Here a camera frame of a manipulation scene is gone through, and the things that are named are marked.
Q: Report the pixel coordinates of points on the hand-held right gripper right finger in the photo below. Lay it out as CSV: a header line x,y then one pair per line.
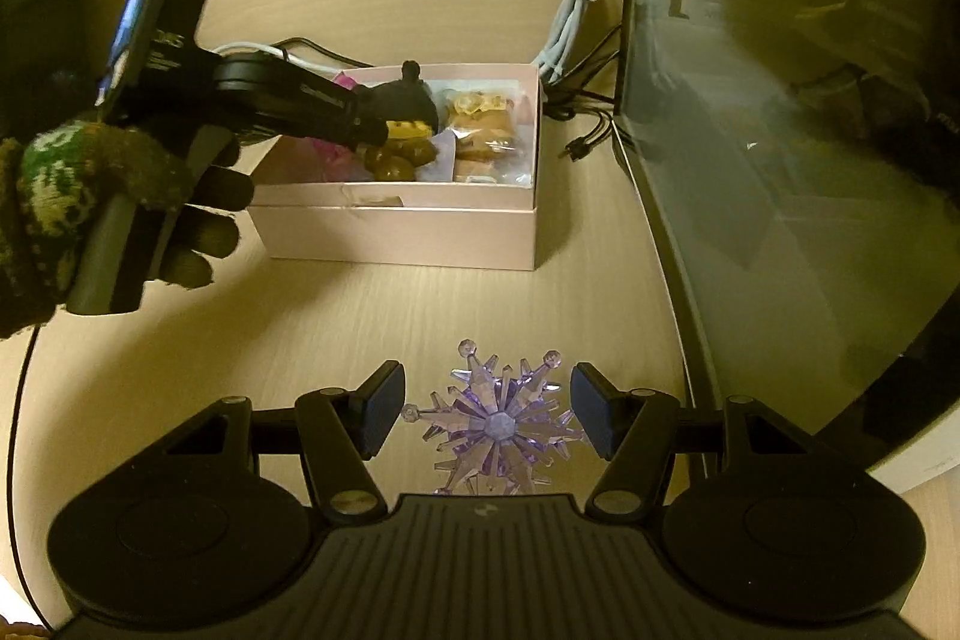
x,y
592,411

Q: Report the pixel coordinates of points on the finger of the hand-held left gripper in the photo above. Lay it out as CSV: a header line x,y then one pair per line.
x,y
341,111

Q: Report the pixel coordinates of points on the black plush toy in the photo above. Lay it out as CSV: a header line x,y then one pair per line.
x,y
401,96

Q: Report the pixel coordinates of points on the pink crinkled wrapper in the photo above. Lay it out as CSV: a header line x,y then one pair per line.
x,y
322,156

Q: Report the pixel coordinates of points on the brown glossy figurine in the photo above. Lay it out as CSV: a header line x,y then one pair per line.
x,y
397,160

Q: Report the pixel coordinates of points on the pink cardboard box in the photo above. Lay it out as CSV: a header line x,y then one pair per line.
x,y
397,235

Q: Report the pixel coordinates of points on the person's left hand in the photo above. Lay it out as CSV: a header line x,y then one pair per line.
x,y
67,175

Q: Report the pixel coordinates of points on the clear packet of brown cookies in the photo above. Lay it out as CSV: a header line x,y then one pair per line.
x,y
484,160

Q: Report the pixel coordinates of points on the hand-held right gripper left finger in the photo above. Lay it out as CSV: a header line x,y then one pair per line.
x,y
379,407

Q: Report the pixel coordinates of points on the yellow spotted toy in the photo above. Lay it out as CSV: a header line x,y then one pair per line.
x,y
409,129

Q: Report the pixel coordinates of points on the computer case with glass panel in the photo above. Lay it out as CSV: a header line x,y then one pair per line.
x,y
787,160

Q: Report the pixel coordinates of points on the purple crystal snowflake ornament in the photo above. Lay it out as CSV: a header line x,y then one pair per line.
x,y
499,426

